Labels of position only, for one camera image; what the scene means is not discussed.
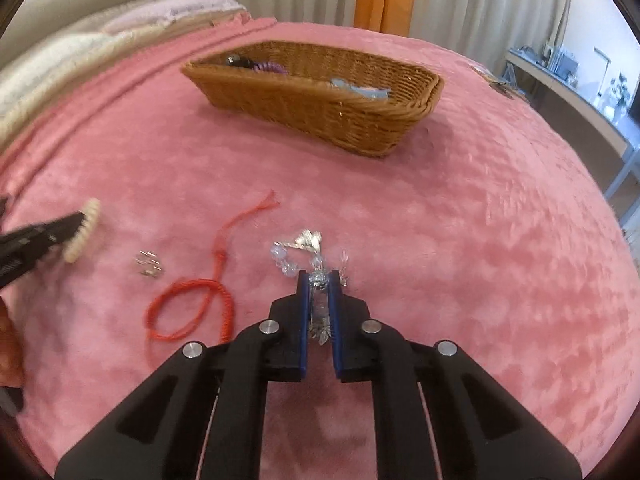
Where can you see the beige folded quilt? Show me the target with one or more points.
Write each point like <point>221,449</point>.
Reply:
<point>200,22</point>

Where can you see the colourful book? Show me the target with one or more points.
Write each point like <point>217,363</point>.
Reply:
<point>500,85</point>

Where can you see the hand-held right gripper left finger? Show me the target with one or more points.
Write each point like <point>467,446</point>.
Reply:
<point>303,335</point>

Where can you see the dark hair accessory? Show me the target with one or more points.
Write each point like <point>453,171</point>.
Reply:
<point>240,61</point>

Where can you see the white vase with plant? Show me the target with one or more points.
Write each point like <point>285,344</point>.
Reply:
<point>620,87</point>

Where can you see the white box on desk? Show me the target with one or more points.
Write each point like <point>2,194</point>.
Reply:
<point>565,65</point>

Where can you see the white floral pillow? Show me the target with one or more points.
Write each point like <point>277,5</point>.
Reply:
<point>45,65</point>

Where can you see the small silver earrings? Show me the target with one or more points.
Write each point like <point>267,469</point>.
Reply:
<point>149,265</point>

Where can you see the brown wicker basket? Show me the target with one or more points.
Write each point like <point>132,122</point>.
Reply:
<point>310,105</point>

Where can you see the white desk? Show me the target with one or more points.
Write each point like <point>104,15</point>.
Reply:
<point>575,105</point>

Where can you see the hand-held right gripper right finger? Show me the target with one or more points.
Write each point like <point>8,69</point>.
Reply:
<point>336,340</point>

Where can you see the purple pillow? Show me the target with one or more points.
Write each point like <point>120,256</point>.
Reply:
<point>190,7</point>

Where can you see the person's left hand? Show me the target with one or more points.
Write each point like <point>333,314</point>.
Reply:
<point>9,350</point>

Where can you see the light blue hair clip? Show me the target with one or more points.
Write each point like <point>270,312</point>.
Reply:
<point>350,85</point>

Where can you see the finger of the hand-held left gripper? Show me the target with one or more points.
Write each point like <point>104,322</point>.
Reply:
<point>45,235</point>

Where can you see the white desk lamp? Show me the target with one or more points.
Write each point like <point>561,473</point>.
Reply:
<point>602,52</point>

